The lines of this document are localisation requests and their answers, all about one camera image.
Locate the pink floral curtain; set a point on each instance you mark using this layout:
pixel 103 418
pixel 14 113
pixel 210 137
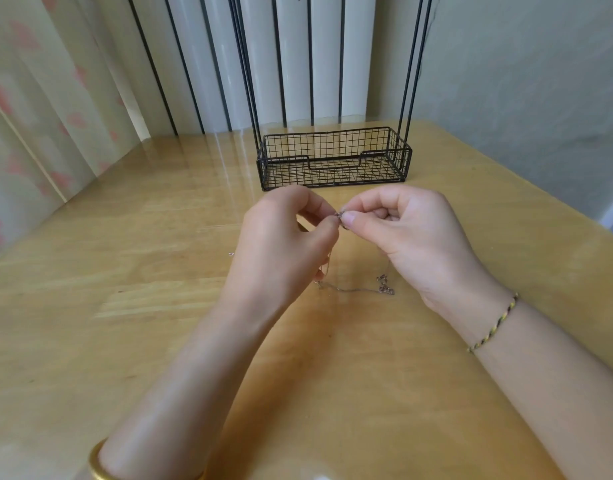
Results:
pixel 42 115

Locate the person's right forearm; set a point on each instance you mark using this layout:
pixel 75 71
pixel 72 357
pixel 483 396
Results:
pixel 556 395

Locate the gold bangle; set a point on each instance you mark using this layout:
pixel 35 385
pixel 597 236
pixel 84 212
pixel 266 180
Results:
pixel 99 465

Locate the person's right hand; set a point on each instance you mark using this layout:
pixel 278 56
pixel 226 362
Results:
pixel 421 240

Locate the person's left forearm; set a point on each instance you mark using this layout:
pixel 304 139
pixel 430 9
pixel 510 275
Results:
pixel 177 405

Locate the white black-striped curtain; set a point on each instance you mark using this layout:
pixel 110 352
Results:
pixel 217 65

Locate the person's left hand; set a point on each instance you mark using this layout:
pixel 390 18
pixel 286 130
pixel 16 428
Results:
pixel 282 250

